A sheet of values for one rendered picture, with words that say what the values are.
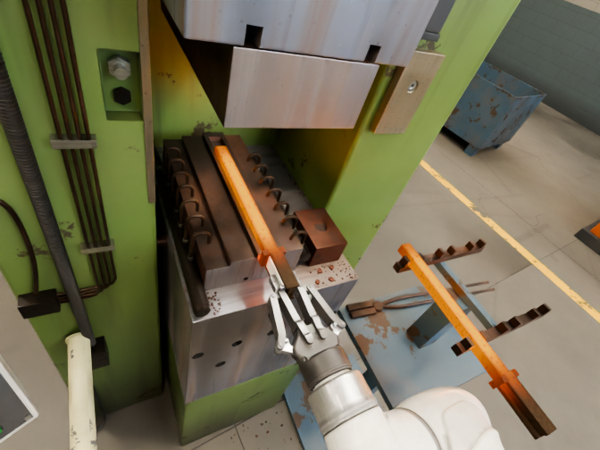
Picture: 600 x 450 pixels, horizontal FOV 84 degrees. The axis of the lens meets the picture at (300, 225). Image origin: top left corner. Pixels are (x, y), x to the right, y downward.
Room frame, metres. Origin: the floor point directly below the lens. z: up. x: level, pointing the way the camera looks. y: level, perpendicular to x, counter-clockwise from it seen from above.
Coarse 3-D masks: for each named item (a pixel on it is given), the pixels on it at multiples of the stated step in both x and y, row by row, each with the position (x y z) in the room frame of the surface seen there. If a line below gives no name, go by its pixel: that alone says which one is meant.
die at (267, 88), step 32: (192, 64) 0.47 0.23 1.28; (224, 64) 0.37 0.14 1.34; (256, 64) 0.37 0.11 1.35; (288, 64) 0.39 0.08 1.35; (320, 64) 0.42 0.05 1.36; (352, 64) 0.45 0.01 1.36; (224, 96) 0.36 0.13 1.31; (256, 96) 0.37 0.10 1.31; (288, 96) 0.40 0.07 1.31; (320, 96) 0.43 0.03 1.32; (352, 96) 0.46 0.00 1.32; (288, 128) 0.41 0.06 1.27; (320, 128) 0.44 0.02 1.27; (352, 128) 0.48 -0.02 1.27
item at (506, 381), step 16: (416, 256) 0.60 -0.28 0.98; (416, 272) 0.56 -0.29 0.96; (432, 272) 0.57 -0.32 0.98; (432, 288) 0.52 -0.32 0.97; (448, 304) 0.49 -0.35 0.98; (464, 320) 0.46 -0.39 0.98; (464, 336) 0.44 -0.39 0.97; (480, 336) 0.44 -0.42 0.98; (480, 352) 0.41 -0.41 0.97; (496, 368) 0.38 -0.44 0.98; (496, 384) 0.35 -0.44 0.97; (512, 384) 0.36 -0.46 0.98; (512, 400) 0.34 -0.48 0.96; (528, 400) 0.34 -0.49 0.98; (528, 416) 0.32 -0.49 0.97; (544, 416) 0.32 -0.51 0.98; (544, 432) 0.29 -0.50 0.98
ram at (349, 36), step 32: (192, 0) 0.32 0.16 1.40; (224, 0) 0.34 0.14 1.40; (256, 0) 0.36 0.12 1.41; (288, 0) 0.38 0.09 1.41; (320, 0) 0.41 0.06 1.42; (352, 0) 0.43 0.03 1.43; (384, 0) 0.46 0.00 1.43; (416, 0) 0.49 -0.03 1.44; (192, 32) 0.32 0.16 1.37; (224, 32) 0.34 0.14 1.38; (256, 32) 0.38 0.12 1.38; (288, 32) 0.39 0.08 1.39; (320, 32) 0.41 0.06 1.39; (352, 32) 0.44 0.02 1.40; (384, 32) 0.47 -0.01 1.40; (416, 32) 0.50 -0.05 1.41
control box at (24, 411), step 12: (0, 360) 0.10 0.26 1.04; (0, 372) 0.09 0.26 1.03; (12, 372) 0.11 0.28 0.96; (0, 384) 0.08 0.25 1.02; (12, 384) 0.09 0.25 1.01; (0, 396) 0.08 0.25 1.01; (12, 396) 0.08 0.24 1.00; (24, 396) 0.09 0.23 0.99; (0, 408) 0.07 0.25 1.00; (12, 408) 0.07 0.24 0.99; (24, 408) 0.08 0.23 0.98; (36, 408) 0.08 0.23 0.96; (0, 420) 0.06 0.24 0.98; (12, 420) 0.06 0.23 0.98; (24, 420) 0.07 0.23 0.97; (12, 432) 0.06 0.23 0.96
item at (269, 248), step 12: (228, 156) 0.66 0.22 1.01; (228, 168) 0.62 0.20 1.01; (240, 180) 0.59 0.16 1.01; (240, 192) 0.56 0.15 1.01; (240, 204) 0.53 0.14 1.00; (252, 204) 0.53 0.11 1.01; (252, 216) 0.50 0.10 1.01; (252, 228) 0.47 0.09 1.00; (264, 228) 0.48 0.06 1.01; (264, 240) 0.45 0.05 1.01; (264, 252) 0.41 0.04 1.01; (276, 252) 0.42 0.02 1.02; (264, 264) 0.41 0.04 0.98; (276, 264) 0.39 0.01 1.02; (288, 264) 0.40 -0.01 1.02; (288, 276) 0.38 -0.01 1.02; (288, 288) 0.35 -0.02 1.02
